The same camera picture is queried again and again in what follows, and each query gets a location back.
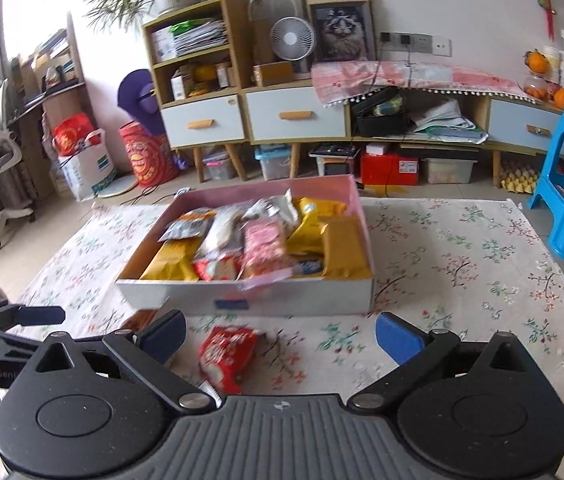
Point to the framed cat picture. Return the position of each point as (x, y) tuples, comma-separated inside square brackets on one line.
[(342, 32)]

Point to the wall power outlets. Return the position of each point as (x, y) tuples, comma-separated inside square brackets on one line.
[(414, 44)]

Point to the pink patterned cloth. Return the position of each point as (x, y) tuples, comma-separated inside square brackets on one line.
[(437, 77)]

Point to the black bag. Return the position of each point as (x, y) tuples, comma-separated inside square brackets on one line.
[(379, 120)]

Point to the small yellow blue packet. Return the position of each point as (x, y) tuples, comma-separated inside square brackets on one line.
[(307, 266)]

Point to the brown cardboard box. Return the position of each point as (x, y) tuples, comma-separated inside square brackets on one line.
[(272, 74)]

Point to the silver orange snack packet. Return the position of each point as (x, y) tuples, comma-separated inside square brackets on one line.
[(187, 225)]

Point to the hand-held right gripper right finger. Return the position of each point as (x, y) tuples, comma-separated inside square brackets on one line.
[(397, 337)]

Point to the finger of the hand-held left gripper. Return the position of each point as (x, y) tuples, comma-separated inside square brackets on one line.
[(37, 316)]

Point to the pink snack packet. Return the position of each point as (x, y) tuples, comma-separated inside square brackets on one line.
[(262, 247)]

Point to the small white desk fan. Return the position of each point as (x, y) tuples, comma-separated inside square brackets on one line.
[(289, 37)]

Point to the grey mesh round fan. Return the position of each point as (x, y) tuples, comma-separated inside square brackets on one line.
[(267, 7)]

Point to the clear storage box white lid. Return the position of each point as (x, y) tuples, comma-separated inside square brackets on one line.
[(449, 171)]

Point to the low wooden cabinet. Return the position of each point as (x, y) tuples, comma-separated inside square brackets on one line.
[(462, 112)]

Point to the red white snack packet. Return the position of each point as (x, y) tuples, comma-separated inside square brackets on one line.
[(227, 360)]

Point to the white shopping bag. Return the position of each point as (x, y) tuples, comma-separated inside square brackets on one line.
[(87, 172)]

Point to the white orange snack packet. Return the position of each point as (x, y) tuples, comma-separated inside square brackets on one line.
[(217, 266)]

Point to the clear storage box blue lid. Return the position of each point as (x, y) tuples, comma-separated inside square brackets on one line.
[(272, 162)]

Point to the gold snack packet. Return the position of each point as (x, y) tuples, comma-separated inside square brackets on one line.
[(344, 247)]

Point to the white rice cracker packet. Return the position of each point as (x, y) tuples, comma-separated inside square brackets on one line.
[(222, 232)]

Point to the tall wooden shelf cabinet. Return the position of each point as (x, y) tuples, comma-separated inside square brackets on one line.
[(234, 50)]

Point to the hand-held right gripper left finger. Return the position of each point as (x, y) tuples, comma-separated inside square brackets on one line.
[(164, 335)]

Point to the round white floor plate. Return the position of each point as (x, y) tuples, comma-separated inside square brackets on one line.
[(117, 187)]

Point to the wooden side shelf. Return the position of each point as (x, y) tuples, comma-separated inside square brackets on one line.
[(57, 100)]

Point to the red flat box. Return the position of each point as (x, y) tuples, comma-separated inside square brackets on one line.
[(389, 169)]

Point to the yellow egg tray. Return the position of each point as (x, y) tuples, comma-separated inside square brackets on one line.
[(519, 180)]

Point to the stack of papers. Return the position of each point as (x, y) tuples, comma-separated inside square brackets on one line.
[(197, 37)]

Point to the pile of folded papers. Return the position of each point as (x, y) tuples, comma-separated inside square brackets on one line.
[(447, 122)]

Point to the large yellow snack packet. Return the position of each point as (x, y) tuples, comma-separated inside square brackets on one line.
[(312, 230)]

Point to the red gift bag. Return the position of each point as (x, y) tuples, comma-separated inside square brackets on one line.
[(72, 135), (147, 155)]

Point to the orange cracker packet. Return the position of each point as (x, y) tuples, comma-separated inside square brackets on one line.
[(137, 321)]

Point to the pink cardboard box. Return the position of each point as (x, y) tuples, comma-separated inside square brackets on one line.
[(302, 300)]

